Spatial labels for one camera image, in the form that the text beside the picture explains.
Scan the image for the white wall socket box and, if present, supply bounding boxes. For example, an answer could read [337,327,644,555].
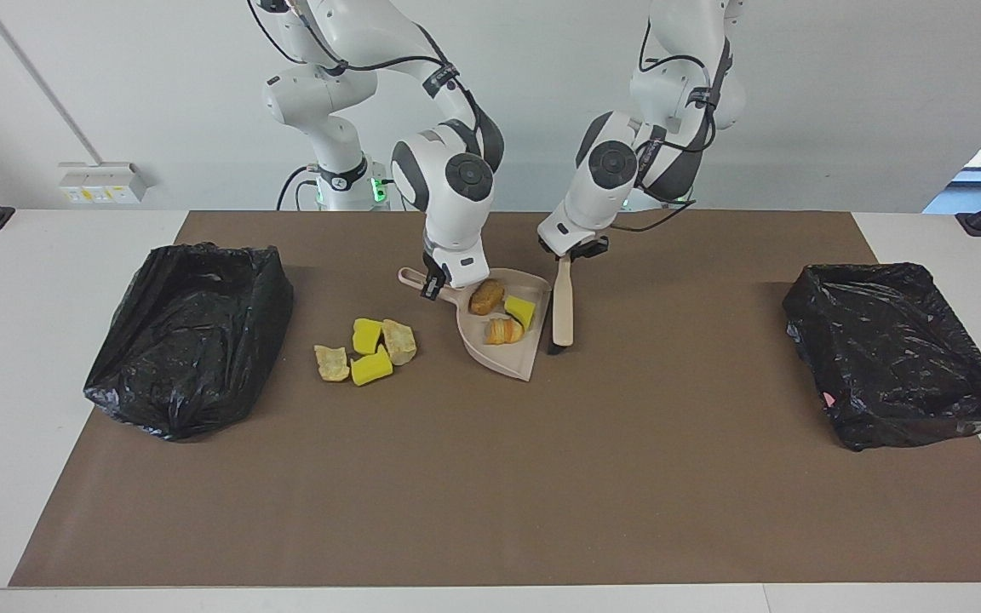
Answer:
[58,161,152,204]

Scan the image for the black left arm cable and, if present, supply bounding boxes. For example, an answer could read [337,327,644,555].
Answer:
[610,26,713,232]

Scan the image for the brown table mat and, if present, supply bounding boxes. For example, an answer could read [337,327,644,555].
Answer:
[9,210,981,588]

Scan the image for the orange brown sponge chunk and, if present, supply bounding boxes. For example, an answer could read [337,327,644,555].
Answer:
[468,279,507,316]

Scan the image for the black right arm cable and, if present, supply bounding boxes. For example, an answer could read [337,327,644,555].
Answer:
[245,0,500,171]

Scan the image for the rounded beige sponge chunk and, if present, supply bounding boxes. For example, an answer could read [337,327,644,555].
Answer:
[484,316,525,347]

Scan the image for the black base cable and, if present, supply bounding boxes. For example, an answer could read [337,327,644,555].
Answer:
[276,166,321,211]

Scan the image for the white wall cable conduit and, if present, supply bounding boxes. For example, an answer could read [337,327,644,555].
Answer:
[0,0,104,167]

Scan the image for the beige plastic dustpan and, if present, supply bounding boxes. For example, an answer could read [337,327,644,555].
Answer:
[397,266,553,383]

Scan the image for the black bagged bin pink mark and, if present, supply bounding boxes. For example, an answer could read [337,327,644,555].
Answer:
[782,261,981,452]

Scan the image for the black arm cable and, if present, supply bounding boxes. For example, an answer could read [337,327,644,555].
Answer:
[610,26,713,232]
[245,0,500,171]

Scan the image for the beige hand brush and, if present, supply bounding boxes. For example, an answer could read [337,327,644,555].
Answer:
[548,254,576,356]

